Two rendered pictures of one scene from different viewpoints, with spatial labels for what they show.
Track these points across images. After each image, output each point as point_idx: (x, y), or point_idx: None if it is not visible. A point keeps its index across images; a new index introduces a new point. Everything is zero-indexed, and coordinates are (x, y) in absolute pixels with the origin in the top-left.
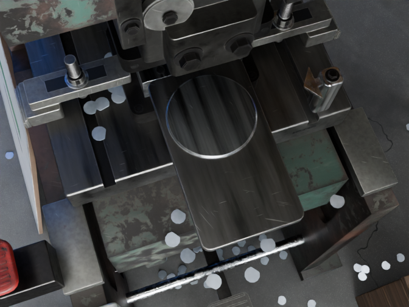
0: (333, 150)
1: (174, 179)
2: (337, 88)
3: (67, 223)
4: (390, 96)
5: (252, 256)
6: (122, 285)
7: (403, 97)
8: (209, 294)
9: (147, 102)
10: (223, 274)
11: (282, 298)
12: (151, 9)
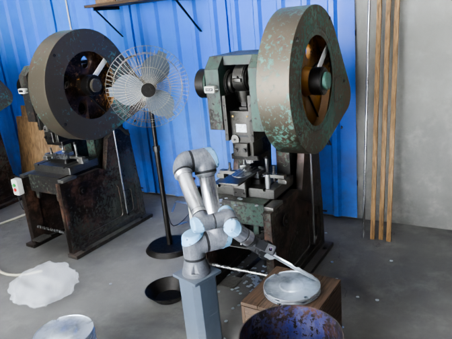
0: (266, 201)
1: (232, 195)
2: (267, 177)
3: None
4: (360, 288)
5: (253, 271)
6: (214, 257)
7: (365, 290)
8: (237, 295)
9: None
10: (242, 274)
11: None
12: (232, 136)
